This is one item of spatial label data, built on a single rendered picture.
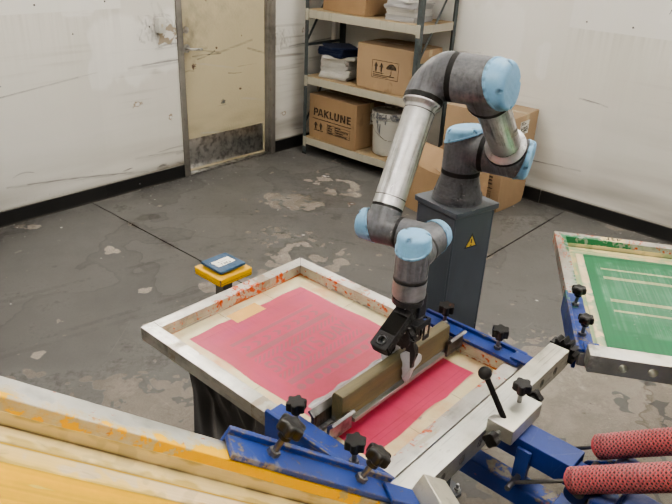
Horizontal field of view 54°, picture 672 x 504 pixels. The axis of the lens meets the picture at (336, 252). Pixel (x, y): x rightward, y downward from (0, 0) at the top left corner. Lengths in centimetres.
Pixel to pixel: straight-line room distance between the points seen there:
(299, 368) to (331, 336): 17
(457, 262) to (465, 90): 67
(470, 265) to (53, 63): 352
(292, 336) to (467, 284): 65
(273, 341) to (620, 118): 390
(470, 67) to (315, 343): 78
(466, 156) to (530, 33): 353
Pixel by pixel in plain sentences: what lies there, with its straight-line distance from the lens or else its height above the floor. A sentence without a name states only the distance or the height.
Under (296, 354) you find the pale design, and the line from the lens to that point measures 172.
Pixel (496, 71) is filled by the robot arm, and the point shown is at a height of 166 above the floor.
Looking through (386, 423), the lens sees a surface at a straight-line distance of 152.
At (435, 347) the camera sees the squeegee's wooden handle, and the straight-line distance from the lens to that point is 167.
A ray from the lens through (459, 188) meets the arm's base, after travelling 201.
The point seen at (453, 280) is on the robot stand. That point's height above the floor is 97.
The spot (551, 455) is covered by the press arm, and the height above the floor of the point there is 104.
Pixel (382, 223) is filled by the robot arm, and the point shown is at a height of 133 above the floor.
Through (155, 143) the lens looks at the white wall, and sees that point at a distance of 547.
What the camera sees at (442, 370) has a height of 96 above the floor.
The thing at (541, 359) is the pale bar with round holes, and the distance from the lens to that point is 166.
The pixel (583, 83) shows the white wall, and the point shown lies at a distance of 530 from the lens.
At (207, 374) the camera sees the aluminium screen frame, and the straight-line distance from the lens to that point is 161.
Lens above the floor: 194
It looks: 26 degrees down
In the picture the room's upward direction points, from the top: 3 degrees clockwise
